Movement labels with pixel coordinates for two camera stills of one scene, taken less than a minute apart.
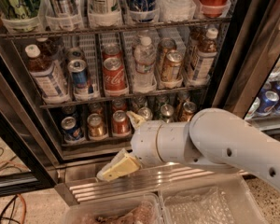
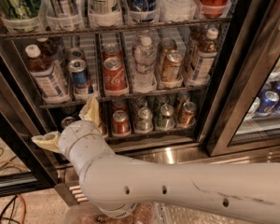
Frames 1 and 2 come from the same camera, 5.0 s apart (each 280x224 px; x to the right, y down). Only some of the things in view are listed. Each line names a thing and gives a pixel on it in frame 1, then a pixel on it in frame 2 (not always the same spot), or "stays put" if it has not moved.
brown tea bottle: (46, 77) stays put
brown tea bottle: (48, 48) stays put
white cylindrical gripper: (145, 143) -> (75, 136)
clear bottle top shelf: (176, 3) stays put
